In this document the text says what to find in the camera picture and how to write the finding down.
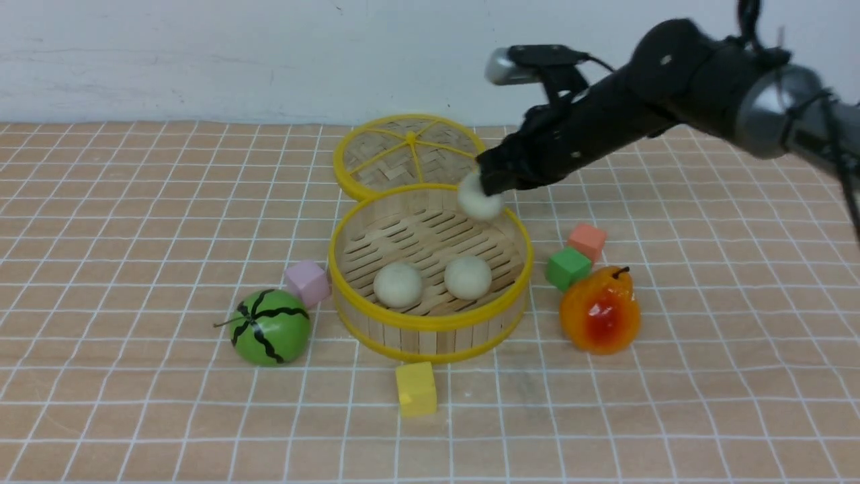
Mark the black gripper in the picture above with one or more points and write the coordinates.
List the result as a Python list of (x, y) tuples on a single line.
[(608, 117)]

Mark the orange toy pear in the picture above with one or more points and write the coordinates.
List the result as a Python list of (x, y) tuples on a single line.
[(601, 315)]

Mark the pink foam cube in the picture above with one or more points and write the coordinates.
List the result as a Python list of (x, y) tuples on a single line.
[(308, 281)]

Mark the green toy watermelon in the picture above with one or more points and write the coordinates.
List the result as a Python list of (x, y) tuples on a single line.
[(270, 327)]

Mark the yellow foam cube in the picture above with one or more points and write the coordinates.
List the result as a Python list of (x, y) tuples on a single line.
[(416, 389)]

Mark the checkered beige tablecloth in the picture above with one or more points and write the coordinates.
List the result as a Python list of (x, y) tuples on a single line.
[(123, 244)]

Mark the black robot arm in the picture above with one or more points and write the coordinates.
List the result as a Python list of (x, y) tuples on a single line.
[(676, 76)]

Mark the white bun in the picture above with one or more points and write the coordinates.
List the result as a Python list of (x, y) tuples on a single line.
[(398, 285), (473, 201), (467, 277)]

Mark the bamboo steamer tray yellow rim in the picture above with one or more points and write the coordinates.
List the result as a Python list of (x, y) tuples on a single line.
[(423, 226)]

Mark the bamboo steamer lid yellow rim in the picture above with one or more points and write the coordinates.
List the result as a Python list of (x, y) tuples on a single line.
[(405, 149)]

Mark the green foam cube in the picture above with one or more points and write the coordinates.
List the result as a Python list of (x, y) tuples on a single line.
[(566, 267)]

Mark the orange foam cube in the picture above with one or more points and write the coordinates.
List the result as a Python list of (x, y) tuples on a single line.
[(588, 240)]

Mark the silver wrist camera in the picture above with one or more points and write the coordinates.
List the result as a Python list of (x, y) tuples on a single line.
[(554, 67)]

